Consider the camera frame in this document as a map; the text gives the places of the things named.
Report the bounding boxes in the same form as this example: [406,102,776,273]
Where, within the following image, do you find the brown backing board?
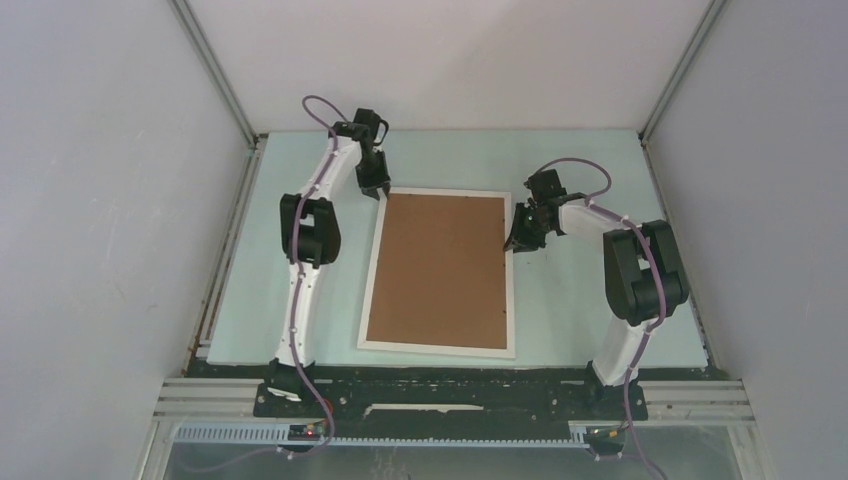
[365,193,510,351]

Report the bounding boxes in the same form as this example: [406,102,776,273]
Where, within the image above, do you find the aluminium corner rail right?
[639,0,731,146]

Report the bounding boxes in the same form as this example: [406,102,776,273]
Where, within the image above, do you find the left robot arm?
[269,108,391,417]

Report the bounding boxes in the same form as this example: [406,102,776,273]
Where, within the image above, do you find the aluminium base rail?
[135,378,776,479]

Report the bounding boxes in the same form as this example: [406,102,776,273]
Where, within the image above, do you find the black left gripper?
[355,150,391,202]

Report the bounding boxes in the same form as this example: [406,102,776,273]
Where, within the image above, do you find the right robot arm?
[504,169,690,418]

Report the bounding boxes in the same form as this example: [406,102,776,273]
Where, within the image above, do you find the white picture frame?
[356,186,517,361]

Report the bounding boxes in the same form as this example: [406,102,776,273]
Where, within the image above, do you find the aluminium corner rail left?
[167,0,259,149]

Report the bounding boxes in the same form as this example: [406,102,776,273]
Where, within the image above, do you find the aluminium corner rail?
[639,0,731,146]
[167,0,259,149]

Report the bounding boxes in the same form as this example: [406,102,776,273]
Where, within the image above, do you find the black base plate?
[253,366,648,441]

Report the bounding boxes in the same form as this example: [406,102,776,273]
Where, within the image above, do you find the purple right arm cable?
[536,157,667,480]

